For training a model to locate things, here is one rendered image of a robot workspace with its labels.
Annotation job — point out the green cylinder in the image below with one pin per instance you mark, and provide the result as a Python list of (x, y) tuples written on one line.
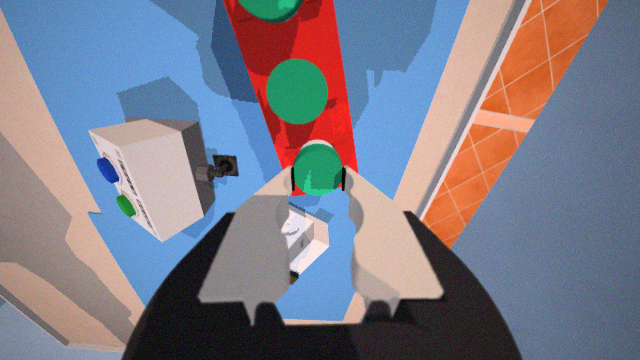
[(317, 169), (297, 91), (272, 11)]

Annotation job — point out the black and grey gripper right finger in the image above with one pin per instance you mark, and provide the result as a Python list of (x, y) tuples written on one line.
[(398, 259)]

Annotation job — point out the white box with blue and green buttons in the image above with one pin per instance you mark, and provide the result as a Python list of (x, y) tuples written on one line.
[(161, 174)]

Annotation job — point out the blue flat mat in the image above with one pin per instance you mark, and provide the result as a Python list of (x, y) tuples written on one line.
[(96, 62)]

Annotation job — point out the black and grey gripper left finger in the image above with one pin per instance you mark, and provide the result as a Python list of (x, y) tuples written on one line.
[(242, 261)]

